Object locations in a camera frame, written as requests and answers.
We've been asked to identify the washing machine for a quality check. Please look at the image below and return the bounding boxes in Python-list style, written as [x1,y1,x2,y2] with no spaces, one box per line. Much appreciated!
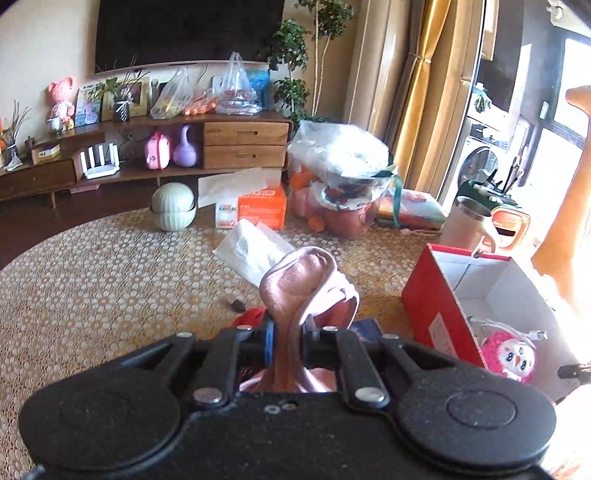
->
[455,134,509,195]

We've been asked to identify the red cardboard box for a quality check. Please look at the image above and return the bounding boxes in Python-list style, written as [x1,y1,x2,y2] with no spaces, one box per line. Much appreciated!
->
[401,244,583,402]

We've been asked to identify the pink plush bear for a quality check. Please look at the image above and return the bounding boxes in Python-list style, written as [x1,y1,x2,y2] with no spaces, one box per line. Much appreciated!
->
[47,78,76,131]

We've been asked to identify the photo frame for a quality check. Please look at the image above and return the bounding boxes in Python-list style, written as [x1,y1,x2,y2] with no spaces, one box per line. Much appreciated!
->
[100,78,151,121]

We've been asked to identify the pink round plush toy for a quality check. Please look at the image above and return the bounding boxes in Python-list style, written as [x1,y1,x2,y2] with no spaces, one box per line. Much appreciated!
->
[480,330,537,384]

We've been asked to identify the clear bag of fruit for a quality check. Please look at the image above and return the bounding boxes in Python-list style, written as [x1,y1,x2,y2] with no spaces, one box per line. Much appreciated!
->
[287,120,400,238]

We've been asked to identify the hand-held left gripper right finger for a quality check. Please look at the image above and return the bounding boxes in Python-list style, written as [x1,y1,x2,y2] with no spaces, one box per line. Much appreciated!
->
[300,323,467,409]

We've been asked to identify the green ribbed jar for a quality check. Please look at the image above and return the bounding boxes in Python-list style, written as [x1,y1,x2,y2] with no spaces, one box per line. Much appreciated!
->
[150,182,198,232]

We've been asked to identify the yellow curtain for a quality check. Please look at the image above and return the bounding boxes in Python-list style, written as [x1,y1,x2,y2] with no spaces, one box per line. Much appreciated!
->
[392,0,485,199]

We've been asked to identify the pile of orange fruit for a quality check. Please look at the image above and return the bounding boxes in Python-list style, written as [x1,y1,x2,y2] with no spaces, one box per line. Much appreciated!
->
[181,97,218,116]

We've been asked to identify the colourful flat box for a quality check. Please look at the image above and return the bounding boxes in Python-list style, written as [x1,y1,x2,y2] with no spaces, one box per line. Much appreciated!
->
[376,188,448,232]

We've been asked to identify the wooden tv cabinet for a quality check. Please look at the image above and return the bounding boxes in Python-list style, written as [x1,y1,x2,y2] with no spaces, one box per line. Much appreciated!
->
[0,111,294,208]

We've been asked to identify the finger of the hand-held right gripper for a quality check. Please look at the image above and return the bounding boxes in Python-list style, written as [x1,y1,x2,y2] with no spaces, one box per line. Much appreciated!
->
[558,363,591,385]

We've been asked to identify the blue tissue pack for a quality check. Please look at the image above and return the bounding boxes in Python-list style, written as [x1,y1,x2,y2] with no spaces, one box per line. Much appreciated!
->
[351,318,384,344]

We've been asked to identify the standing air conditioner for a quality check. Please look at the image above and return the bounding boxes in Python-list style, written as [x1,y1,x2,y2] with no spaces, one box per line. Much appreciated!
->
[344,0,411,125]

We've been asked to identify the blue packet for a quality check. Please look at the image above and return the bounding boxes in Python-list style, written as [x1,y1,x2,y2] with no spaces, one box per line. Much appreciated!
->
[245,69,273,112]

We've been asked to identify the red cloth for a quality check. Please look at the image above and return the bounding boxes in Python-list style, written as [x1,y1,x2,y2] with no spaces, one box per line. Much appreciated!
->
[231,307,269,329]

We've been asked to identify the white crumpled tissue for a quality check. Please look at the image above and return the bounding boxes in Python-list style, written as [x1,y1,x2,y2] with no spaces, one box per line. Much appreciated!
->
[213,219,296,289]

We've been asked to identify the white charging cable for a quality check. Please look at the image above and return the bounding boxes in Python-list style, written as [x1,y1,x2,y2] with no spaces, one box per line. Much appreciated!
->
[467,315,550,344]

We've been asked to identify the beige mug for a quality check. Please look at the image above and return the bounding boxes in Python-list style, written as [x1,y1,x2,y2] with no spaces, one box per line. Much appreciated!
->
[438,196,502,254]

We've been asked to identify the plastic bag red contents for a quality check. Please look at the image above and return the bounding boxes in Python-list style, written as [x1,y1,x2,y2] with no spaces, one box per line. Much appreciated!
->
[216,52,263,116]

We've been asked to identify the wooden wall cabinet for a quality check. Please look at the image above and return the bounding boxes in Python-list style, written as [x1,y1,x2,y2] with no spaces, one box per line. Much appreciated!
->
[480,0,502,61]

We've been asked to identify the twig vase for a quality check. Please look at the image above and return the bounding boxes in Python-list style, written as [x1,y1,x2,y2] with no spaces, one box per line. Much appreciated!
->
[0,102,31,171]

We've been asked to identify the giraffe plush toy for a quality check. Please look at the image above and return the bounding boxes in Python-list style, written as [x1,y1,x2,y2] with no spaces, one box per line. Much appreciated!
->
[531,85,591,319]

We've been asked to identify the purple vase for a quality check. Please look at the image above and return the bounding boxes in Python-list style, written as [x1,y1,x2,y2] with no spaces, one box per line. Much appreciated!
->
[172,124,200,168]

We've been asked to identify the small picture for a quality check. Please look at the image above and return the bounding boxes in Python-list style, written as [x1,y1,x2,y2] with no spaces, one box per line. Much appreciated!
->
[75,85,101,126]

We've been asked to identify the black television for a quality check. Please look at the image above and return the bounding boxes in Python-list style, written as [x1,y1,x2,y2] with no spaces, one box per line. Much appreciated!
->
[95,0,284,75]

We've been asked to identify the plant in black pot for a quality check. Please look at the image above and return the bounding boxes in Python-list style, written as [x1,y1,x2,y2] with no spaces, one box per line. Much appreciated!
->
[95,55,151,123]

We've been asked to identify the plastic bag yellow contents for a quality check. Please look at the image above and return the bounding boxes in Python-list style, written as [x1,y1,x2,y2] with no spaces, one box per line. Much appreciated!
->
[150,67,195,120]

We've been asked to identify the small beige box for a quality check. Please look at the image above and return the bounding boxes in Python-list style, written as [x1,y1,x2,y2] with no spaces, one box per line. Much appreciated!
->
[31,144,62,165]

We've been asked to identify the orange tissue box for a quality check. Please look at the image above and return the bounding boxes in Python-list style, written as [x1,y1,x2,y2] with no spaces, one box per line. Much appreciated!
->
[198,167,288,230]

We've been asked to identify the white router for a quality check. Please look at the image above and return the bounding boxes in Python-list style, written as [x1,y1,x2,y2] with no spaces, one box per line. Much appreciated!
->
[79,143,122,180]

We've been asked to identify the pink toy suitcase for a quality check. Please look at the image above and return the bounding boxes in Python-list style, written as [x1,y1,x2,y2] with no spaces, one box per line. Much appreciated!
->
[144,131,172,171]

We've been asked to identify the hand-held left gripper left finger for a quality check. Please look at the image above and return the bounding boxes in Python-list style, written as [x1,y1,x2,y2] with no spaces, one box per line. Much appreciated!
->
[127,320,278,409]

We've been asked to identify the potted tree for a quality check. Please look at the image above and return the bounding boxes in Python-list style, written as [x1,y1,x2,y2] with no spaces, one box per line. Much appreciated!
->
[265,0,356,123]

